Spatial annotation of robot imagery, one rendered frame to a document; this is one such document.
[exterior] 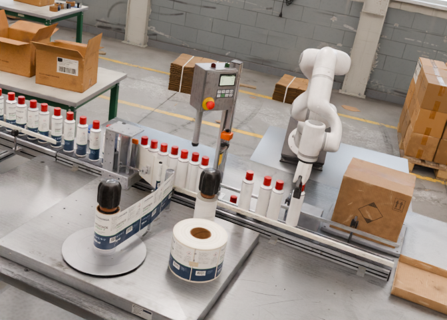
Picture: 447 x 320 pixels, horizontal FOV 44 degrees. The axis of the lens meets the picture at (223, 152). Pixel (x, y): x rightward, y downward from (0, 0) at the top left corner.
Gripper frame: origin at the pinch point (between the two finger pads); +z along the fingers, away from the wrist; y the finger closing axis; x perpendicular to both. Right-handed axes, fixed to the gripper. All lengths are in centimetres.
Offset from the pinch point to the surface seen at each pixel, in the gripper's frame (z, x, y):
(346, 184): -1.2, 16.5, -18.2
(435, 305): 21, 64, 13
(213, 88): -32, -46, -3
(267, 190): 3.3, -13.1, 2.0
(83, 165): 21, -104, 5
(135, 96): 107, -253, -306
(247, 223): 20.6, -18.0, 4.9
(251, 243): 18.7, -10.6, 20.9
